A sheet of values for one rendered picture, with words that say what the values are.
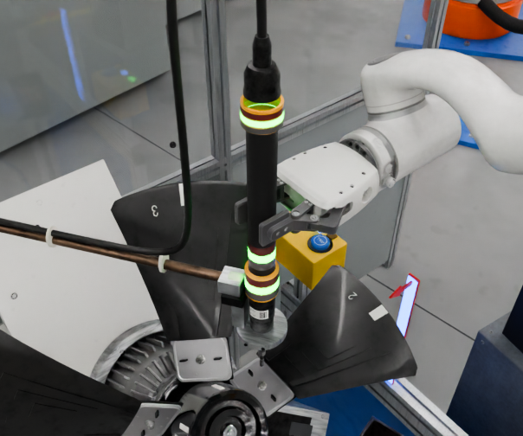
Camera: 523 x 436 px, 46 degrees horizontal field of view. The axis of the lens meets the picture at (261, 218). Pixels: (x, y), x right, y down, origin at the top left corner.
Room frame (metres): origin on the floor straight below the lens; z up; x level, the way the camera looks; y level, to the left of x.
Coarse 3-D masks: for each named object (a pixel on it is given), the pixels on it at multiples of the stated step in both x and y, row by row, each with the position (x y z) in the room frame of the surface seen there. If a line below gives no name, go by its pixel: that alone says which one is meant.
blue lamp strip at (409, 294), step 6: (408, 276) 0.75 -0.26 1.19; (414, 282) 0.74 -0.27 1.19; (408, 288) 0.74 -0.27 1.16; (414, 288) 0.73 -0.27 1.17; (408, 294) 0.74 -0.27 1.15; (414, 294) 0.73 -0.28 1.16; (408, 300) 0.74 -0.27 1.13; (402, 306) 0.74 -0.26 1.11; (408, 306) 0.74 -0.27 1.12; (402, 312) 0.74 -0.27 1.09; (408, 312) 0.73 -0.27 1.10; (402, 318) 0.74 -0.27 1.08; (408, 318) 0.73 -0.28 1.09; (402, 324) 0.74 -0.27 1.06; (402, 330) 0.74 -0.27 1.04
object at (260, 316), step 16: (256, 48) 0.52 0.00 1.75; (256, 64) 0.52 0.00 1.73; (272, 64) 0.52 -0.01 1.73; (256, 80) 0.51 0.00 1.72; (272, 80) 0.51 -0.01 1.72; (256, 96) 0.51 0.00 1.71; (272, 96) 0.51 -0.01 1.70; (256, 304) 0.51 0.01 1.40; (272, 304) 0.51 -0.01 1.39; (256, 320) 0.51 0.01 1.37; (272, 320) 0.52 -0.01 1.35
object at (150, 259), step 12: (0, 228) 0.63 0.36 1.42; (12, 228) 0.62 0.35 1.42; (60, 240) 0.60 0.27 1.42; (72, 240) 0.60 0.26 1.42; (96, 252) 0.58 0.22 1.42; (108, 252) 0.58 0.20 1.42; (120, 252) 0.58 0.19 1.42; (144, 264) 0.56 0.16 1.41; (156, 264) 0.56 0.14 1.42; (168, 264) 0.56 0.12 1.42; (180, 264) 0.56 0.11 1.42; (204, 276) 0.54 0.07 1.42; (216, 276) 0.54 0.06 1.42
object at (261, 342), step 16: (224, 272) 0.54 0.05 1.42; (240, 272) 0.54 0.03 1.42; (224, 288) 0.52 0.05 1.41; (240, 288) 0.52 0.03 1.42; (224, 304) 0.52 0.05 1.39; (240, 304) 0.51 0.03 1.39; (240, 320) 0.52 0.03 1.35; (240, 336) 0.51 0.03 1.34; (256, 336) 0.51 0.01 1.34; (272, 336) 0.51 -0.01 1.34
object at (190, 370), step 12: (180, 348) 0.55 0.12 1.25; (192, 348) 0.54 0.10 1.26; (204, 348) 0.54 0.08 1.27; (216, 348) 0.53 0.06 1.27; (228, 348) 0.53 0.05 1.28; (192, 360) 0.53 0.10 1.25; (216, 360) 0.52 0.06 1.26; (228, 360) 0.52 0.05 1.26; (180, 372) 0.52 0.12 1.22; (192, 372) 0.52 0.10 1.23; (204, 372) 0.51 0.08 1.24; (216, 372) 0.51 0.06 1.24; (228, 372) 0.51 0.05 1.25
